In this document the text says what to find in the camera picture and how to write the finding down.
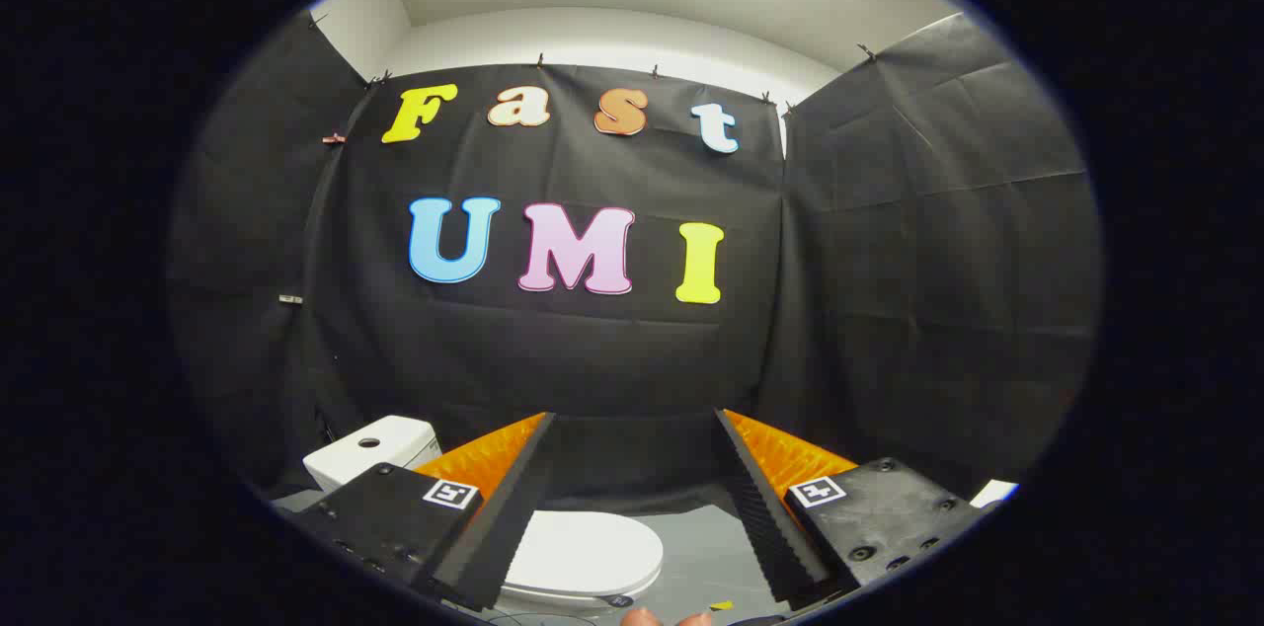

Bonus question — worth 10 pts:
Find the white toilet lid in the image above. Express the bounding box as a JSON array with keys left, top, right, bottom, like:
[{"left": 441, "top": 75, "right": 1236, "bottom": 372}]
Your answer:
[{"left": 502, "top": 510, "right": 665, "bottom": 597}]

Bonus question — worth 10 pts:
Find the black backdrop cloth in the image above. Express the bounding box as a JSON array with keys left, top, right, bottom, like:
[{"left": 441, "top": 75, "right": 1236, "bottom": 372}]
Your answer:
[{"left": 168, "top": 9, "right": 1103, "bottom": 520}]

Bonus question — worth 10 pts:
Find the white toilet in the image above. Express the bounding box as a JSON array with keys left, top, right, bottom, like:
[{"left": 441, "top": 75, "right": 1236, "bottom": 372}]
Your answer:
[{"left": 303, "top": 416, "right": 661, "bottom": 610}]

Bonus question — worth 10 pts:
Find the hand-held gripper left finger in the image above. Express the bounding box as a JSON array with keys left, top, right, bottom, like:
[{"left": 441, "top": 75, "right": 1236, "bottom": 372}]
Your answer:
[{"left": 286, "top": 412, "right": 557, "bottom": 613}]

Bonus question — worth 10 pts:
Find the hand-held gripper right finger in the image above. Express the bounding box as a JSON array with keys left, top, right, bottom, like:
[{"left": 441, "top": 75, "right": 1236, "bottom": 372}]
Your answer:
[{"left": 714, "top": 408, "right": 991, "bottom": 608}]

